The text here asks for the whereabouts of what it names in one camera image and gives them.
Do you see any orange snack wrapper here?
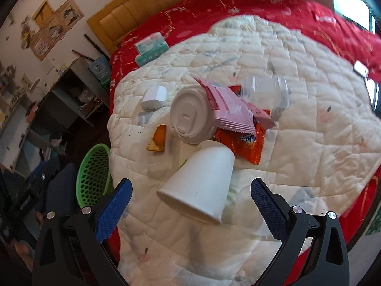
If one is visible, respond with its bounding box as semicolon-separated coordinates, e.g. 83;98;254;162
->
213;97;275;165

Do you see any dark blue chair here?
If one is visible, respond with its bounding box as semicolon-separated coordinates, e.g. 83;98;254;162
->
11;161;78;218

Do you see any pink snack packet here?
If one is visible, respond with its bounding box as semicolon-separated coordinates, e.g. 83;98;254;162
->
194;77;276;134

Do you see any yellow wooden headboard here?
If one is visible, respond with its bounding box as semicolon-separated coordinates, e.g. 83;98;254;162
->
86;0;182;54

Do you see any teal tissue pack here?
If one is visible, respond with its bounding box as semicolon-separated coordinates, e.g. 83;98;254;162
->
135;43;169;67

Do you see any white foam block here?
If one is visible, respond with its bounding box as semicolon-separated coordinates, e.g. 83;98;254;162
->
141;85;168;110

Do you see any clear plastic bowl container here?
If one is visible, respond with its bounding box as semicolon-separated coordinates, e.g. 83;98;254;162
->
241;75;289;112

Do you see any white quilted blanket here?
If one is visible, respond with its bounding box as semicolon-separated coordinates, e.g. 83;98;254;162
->
108;15;380;285

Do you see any white desk shelf unit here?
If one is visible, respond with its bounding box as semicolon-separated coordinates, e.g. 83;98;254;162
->
1;57;109;178

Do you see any white paper cup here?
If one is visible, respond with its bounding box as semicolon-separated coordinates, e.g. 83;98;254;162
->
157;140;235;225

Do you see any blue paper bag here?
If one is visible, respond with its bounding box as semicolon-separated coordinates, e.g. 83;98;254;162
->
88;55;111;82

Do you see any orange peel piece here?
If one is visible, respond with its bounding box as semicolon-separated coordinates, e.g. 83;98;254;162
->
146;125;167;152

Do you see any white tissue pack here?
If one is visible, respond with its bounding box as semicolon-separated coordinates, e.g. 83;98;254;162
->
134;32;165;55

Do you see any green mesh trash basket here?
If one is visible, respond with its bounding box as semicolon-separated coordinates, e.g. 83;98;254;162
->
76;143;114;208

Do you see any bright window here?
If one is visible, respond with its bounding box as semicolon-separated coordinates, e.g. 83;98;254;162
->
333;0;376;34

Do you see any wall poster collage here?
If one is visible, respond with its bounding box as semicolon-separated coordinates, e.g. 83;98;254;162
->
21;0;84;61

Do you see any red bed cover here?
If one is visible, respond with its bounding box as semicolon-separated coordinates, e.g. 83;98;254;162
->
108;0;381;286

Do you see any black phone on bed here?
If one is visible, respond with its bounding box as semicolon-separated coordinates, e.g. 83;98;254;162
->
353;60;381;117

